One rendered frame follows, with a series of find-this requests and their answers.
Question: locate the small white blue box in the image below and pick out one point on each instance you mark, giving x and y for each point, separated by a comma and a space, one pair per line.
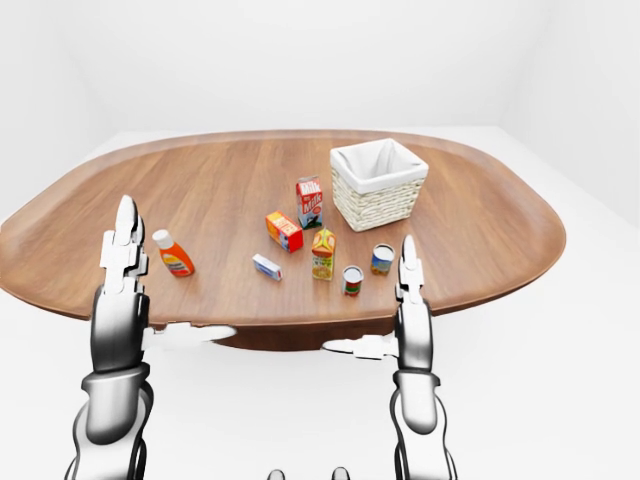
267, 267

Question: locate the blue yellow label tin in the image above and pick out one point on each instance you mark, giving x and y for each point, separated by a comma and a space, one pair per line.
382, 260

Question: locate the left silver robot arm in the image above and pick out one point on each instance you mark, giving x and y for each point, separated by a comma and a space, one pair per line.
110, 425

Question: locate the orange red food box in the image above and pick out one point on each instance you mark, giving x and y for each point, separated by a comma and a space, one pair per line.
284, 231

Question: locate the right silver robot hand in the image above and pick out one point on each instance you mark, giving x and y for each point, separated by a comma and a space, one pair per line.
414, 330

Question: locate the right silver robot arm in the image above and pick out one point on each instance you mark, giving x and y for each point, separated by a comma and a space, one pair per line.
420, 425

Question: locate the small dark rounded shape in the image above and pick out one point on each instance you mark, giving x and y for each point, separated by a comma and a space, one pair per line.
276, 475
340, 474

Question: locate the white woven basket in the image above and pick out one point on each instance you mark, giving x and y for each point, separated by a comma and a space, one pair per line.
378, 183

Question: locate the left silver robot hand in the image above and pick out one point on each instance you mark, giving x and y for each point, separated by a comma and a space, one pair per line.
118, 320

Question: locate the orange bottle white cap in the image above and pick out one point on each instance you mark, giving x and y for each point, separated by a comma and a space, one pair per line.
175, 256

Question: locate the red label tin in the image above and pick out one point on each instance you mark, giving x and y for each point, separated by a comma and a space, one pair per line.
352, 281

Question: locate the orange juice carton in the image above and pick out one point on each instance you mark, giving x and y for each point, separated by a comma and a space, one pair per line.
323, 255

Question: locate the red milk carton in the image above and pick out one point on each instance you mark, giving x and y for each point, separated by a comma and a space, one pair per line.
310, 202

